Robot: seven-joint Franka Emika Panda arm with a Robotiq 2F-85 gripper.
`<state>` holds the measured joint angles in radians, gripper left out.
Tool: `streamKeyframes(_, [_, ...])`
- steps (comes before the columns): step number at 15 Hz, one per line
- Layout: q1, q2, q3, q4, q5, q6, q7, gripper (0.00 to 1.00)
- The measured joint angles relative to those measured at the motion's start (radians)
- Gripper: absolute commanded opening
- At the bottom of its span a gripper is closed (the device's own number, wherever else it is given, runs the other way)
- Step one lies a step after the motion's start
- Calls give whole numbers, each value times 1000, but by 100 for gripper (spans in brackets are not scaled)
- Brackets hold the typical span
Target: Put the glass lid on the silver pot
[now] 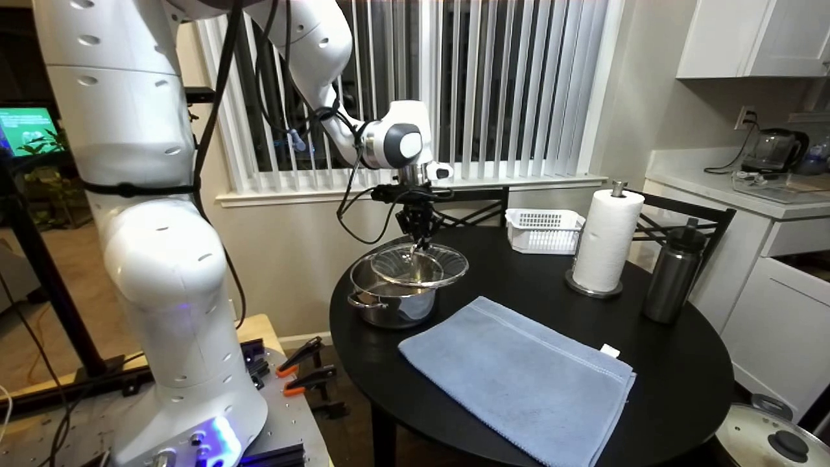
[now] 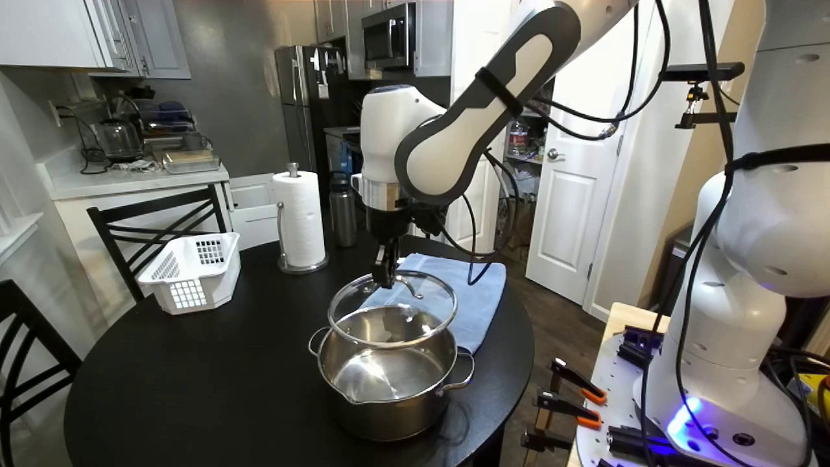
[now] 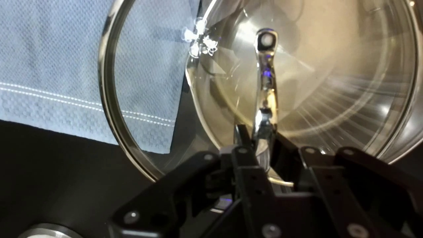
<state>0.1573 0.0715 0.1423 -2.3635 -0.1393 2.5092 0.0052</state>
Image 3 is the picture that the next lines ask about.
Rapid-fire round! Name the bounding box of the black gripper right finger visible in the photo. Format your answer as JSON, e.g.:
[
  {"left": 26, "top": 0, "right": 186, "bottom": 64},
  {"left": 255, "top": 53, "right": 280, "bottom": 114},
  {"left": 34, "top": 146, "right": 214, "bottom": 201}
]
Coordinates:
[{"left": 270, "top": 131, "right": 423, "bottom": 238}]

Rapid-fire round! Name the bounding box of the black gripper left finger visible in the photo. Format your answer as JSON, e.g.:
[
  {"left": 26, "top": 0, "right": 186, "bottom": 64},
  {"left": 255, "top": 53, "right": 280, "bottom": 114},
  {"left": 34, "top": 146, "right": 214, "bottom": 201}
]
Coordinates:
[{"left": 106, "top": 123, "right": 282, "bottom": 238}]

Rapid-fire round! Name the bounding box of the glass lid with metal handle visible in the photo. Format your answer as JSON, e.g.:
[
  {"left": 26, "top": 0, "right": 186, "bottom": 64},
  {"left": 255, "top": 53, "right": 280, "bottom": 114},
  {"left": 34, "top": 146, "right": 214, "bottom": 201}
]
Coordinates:
[{"left": 96, "top": 0, "right": 423, "bottom": 183}]

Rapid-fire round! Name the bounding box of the silver steel pot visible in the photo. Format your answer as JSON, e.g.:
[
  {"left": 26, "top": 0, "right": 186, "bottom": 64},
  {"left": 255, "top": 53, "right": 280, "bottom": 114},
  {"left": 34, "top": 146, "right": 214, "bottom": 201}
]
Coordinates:
[{"left": 183, "top": 0, "right": 423, "bottom": 166}]

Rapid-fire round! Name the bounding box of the grey round metal disc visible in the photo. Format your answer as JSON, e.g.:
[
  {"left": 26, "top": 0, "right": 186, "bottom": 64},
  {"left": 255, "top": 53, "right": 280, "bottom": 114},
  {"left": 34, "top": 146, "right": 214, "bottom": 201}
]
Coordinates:
[{"left": 15, "top": 223, "right": 84, "bottom": 238}]

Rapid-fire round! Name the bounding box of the light blue cloth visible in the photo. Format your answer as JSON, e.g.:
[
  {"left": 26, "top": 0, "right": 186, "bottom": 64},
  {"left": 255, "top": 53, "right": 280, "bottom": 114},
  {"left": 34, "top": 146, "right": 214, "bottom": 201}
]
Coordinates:
[{"left": 0, "top": 0, "right": 202, "bottom": 156}]

